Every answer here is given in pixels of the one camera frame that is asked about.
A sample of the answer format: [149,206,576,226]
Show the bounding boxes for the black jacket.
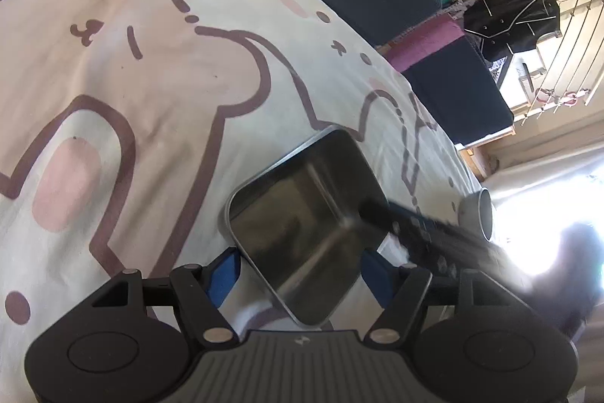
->
[462,0,562,65]

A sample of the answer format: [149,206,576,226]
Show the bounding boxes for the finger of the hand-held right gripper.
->
[388,201,501,250]
[359,200,524,286]

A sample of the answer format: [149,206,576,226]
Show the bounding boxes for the small round steel bowl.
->
[458,188,495,242]

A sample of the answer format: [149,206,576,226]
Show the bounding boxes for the cartoon bunny printed tablecloth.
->
[0,0,501,403]

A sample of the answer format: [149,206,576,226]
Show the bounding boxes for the pink cloth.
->
[387,13,465,73]

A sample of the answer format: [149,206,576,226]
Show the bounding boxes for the beige curtain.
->
[481,139,604,198]

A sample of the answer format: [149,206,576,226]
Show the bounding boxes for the large square steel bowl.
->
[224,124,392,328]

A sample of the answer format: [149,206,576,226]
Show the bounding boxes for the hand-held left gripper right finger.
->
[359,251,513,345]

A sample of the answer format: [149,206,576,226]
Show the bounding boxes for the metal drying rack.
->
[519,0,604,123]

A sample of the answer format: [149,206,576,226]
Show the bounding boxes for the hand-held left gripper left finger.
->
[92,248,242,345]

